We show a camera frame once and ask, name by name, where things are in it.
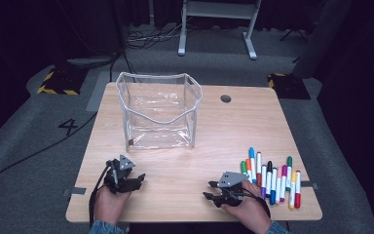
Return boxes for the black tripod legs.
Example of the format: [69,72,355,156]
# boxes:
[279,28,309,43]

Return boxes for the dark stand with flat base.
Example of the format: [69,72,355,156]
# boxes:
[66,0,128,70]

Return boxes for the black yellow striped stand base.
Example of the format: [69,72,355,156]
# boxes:
[36,65,90,97]
[267,72,312,100]

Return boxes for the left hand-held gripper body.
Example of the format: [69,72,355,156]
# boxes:
[104,154,137,195]

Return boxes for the purple capped marker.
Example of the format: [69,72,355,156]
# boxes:
[260,164,268,201]

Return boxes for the clear plastic bag white trim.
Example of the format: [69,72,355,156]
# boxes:
[115,71,205,152]

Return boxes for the hand-held gripper black cable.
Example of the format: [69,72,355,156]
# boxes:
[88,160,116,228]
[238,186,272,218]

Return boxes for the left hand-held gripper black cable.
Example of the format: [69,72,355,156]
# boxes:
[88,160,116,228]

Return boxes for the green capped marker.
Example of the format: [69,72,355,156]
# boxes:
[285,156,293,193]

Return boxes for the person's left hand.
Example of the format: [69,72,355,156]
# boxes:
[93,185,132,226]

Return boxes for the group of coloured markers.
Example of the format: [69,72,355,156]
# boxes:
[239,146,302,210]

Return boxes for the bundle of floor cables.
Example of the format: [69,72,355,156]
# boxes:
[126,22,189,51]

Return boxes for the right hand-held gripper black cable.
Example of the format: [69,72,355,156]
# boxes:
[238,186,272,218]

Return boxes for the grey tape strip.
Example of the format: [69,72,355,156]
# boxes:
[300,180,319,190]
[62,186,88,197]

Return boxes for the person's right hand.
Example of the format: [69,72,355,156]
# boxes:
[221,179,273,234]

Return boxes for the white metal stand frame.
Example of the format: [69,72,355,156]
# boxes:
[177,0,263,60]

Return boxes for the long black floor cable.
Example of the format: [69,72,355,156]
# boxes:
[0,111,98,190]

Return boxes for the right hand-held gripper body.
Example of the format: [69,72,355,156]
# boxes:
[213,171,250,209]

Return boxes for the dark curtain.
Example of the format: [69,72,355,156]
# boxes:
[315,0,374,233]
[0,0,128,150]

